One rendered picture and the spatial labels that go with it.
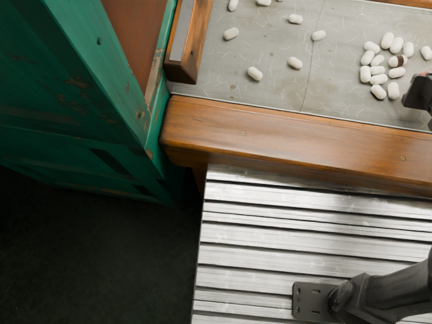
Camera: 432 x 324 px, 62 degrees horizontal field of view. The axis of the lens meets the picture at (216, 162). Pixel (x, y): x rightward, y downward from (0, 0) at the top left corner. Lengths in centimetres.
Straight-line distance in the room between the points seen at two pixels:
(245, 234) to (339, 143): 27
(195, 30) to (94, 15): 37
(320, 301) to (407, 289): 27
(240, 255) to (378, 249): 29
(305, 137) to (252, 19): 31
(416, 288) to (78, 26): 49
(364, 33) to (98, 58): 65
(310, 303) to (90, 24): 63
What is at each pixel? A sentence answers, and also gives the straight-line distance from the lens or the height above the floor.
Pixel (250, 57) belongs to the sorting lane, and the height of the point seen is 74.
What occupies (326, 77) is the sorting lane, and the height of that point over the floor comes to 74.
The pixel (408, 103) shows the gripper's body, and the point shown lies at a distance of 80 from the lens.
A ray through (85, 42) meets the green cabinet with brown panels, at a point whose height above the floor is 114.
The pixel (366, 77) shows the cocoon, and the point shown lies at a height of 76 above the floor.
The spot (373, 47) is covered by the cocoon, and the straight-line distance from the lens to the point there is 88.
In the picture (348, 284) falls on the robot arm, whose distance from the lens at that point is 68.
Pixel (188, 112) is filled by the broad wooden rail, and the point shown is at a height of 76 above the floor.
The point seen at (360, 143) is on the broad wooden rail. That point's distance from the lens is 77.
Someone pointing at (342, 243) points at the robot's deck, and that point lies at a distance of 82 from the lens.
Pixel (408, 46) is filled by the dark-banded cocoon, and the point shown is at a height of 76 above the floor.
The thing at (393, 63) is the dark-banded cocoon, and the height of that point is 76.
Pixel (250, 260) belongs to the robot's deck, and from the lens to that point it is 78.
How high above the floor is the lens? 145
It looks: 75 degrees down
